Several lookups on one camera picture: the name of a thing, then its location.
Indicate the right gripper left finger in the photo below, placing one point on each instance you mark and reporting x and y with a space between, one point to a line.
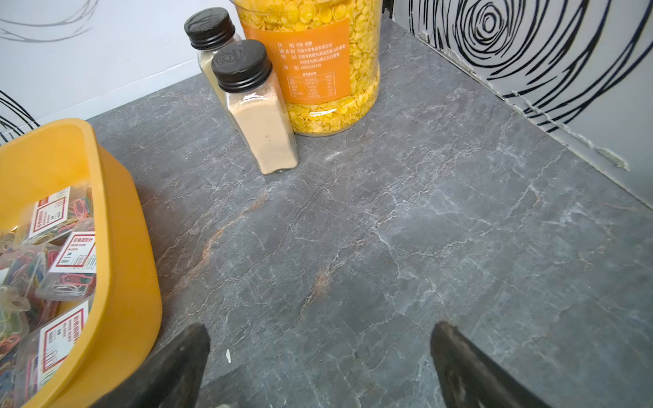
172 377

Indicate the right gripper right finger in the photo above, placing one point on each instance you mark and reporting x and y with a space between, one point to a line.
470 378

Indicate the yellow plastic storage tray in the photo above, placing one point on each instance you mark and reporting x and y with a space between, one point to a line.
126 314

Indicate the front black cap spice bottle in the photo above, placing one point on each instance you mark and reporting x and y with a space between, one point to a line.
254 99

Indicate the black cap spice bottle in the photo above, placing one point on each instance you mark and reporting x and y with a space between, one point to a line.
209 31
254 99

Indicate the rear black cap spice bottle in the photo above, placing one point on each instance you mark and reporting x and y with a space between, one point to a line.
209 31

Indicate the red lid corn jar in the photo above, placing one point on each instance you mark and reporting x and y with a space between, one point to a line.
325 54

